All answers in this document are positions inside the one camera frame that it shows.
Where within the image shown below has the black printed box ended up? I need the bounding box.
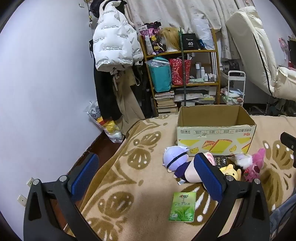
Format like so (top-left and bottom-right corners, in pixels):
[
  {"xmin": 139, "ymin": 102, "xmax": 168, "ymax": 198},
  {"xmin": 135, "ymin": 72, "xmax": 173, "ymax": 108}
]
[{"xmin": 180, "ymin": 33, "xmax": 200, "ymax": 50}]

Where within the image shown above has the pile of papers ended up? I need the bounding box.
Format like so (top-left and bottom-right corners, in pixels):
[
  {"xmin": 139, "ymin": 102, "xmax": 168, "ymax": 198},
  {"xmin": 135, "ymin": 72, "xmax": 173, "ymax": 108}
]
[{"xmin": 173, "ymin": 88, "xmax": 215, "ymax": 107}]

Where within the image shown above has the green pole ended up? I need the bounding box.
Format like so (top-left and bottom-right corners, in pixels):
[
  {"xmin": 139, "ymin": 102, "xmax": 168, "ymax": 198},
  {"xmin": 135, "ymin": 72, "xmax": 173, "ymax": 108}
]
[{"xmin": 178, "ymin": 27, "xmax": 189, "ymax": 107}]

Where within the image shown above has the red patterned bag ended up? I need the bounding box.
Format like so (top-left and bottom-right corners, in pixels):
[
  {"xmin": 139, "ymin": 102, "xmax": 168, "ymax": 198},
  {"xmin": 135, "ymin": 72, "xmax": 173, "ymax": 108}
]
[{"xmin": 168, "ymin": 58, "xmax": 192, "ymax": 86}]

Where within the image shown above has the white mattress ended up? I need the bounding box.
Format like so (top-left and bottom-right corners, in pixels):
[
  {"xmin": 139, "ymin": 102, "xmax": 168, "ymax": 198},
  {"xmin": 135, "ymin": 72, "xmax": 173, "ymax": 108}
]
[{"xmin": 225, "ymin": 6, "xmax": 296, "ymax": 102}]

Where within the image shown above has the yellow bear plush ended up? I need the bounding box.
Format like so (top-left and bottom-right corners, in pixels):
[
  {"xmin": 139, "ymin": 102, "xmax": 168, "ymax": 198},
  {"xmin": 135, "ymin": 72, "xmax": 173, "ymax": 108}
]
[{"xmin": 218, "ymin": 163, "xmax": 242, "ymax": 181}]

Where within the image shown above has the plastic bag of items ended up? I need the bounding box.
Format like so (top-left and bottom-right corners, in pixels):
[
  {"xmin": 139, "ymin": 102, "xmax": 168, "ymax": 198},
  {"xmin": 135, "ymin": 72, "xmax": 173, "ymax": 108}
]
[{"xmin": 84, "ymin": 100, "xmax": 125, "ymax": 143}]

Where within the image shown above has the stack of books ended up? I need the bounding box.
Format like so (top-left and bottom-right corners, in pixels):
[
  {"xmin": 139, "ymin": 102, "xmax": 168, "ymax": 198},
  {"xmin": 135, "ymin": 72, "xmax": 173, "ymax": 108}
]
[{"xmin": 154, "ymin": 90, "xmax": 178, "ymax": 114}]

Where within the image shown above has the beige hanging coat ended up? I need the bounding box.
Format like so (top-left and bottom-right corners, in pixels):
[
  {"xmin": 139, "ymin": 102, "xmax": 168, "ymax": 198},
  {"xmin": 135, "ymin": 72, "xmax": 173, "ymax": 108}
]
[{"xmin": 112, "ymin": 67, "xmax": 146, "ymax": 136}]

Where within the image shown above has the printed cardboard box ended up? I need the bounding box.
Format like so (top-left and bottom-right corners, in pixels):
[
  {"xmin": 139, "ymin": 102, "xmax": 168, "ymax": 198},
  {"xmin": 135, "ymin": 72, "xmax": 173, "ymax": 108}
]
[{"xmin": 176, "ymin": 105, "xmax": 257, "ymax": 157}]

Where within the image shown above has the blue grey cloth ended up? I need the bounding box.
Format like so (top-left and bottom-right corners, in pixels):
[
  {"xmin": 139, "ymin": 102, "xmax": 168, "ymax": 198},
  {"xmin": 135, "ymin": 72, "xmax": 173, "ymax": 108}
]
[{"xmin": 269, "ymin": 193, "xmax": 296, "ymax": 239}]

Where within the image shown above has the teal shopping bag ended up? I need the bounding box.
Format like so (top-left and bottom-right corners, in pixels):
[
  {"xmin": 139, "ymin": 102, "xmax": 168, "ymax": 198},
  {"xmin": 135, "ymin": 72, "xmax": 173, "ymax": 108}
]
[{"xmin": 145, "ymin": 57, "xmax": 173, "ymax": 93}]

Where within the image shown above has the row of cosmetic bottles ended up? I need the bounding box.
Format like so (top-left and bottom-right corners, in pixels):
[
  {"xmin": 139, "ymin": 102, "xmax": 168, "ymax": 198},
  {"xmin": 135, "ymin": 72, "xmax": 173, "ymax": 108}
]
[{"xmin": 194, "ymin": 63, "xmax": 218, "ymax": 82}]

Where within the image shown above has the pink fan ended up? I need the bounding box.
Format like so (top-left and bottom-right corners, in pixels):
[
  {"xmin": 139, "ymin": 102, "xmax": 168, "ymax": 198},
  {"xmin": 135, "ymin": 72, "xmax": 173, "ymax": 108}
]
[{"xmin": 278, "ymin": 37, "xmax": 292, "ymax": 56}]

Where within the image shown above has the blonde wig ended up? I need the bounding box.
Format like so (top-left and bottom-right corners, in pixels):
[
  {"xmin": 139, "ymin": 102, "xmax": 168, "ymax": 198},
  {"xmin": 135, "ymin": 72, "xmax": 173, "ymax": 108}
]
[{"xmin": 159, "ymin": 27, "xmax": 183, "ymax": 52}]

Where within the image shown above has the purple printed bag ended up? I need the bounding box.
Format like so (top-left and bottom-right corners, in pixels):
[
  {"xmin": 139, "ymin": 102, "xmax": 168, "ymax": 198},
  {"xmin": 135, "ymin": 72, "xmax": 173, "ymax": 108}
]
[{"xmin": 140, "ymin": 21, "xmax": 166, "ymax": 56}]

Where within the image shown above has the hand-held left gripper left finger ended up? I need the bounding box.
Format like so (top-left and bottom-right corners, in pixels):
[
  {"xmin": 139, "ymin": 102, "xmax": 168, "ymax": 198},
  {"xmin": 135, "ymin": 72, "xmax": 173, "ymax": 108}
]
[{"xmin": 23, "ymin": 152, "xmax": 100, "ymax": 241}]

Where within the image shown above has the white trolley cart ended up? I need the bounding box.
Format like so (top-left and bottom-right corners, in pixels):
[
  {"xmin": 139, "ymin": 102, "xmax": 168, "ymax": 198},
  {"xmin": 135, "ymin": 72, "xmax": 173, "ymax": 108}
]
[{"xmin": 220, "ymin": 70, "xmax": 247, "ymax": 106}]

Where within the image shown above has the white fluffy plush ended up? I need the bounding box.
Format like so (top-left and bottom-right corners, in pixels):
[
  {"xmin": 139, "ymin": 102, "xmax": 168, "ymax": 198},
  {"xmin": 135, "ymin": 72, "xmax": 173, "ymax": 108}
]
[{"xmin": 229, "ymin": 153, "xmax": 253, "ymax": 168}]

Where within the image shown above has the wooden shelf rack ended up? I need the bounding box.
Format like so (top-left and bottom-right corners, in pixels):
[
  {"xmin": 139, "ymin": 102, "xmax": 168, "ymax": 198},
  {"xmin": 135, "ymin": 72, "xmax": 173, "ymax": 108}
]
[{"xmin": 139, "ymin": 28, "xmax": 221, "ymax": 116}]

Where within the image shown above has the black tissue pack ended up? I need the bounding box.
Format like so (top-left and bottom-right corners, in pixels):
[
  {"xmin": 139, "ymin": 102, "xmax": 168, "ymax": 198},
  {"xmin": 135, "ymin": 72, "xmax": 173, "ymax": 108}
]
[{"xmin": 214, "ymin": 156, "xmax": 235, "ymax": 172}]

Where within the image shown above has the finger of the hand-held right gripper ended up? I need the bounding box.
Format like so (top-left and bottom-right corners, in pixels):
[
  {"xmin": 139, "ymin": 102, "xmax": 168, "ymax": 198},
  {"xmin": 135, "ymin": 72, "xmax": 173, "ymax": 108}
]
[{"xmin": 280, "ymin": 132, "xmax": 296, "ymax": 168}]

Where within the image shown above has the green tissue pack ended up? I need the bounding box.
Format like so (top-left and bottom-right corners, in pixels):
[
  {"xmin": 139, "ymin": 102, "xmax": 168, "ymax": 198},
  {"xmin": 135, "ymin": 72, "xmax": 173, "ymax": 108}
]
[{"xmin": 168, "ymin": 191, "xmax": 197, "ymax": 223}]

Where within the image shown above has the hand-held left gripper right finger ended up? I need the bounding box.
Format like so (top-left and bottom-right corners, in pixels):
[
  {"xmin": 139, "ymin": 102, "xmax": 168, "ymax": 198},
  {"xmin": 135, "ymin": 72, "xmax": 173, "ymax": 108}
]
[{"xmin": 194, "ymin": 152, "xmax": 271, "ymax": 241}]

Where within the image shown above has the pale patterned curtain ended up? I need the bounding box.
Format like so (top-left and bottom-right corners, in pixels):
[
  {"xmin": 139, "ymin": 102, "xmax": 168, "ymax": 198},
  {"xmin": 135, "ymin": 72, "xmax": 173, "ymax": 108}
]
[{"xmin": 125, "ymin": 0, "xmax": 257, "ymax": 63}]

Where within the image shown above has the beige patterned blanket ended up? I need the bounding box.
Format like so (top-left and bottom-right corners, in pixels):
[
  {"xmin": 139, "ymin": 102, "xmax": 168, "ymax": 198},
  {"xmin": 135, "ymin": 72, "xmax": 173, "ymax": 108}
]
[{"xmin": 62, "ymin": 109, "xmax": 296, "ymax": 241}]

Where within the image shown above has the purple-haired plush doll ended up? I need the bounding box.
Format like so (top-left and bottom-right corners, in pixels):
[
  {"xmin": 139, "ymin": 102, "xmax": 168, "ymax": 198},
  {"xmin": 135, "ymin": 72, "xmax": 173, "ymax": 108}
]
[{"xmin": 162, "ymin": 146, "xmax": 197, "ymax": 183}]

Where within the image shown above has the translucent plastic bag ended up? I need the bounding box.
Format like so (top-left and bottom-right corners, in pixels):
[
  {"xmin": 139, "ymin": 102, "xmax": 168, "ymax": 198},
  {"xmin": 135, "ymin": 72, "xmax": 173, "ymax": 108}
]
[{"xmin": 191, "ymin": 17, "xmax": 216, "ymax": 50}]

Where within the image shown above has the white puffer jacket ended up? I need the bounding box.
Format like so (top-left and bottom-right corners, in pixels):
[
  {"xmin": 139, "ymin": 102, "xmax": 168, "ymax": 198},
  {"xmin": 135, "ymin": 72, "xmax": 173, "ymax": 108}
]
[{"xmin": 92, "ymin": 0, "xmax": 144, "ymax": 72}]

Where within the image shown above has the bright pink plush toy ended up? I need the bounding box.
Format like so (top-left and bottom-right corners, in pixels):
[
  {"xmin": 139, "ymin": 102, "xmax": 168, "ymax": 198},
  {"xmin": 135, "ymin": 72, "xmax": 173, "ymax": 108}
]
[{"xmin": 243, "ymin": 148, "xmax": 266, "ymax": 183}]

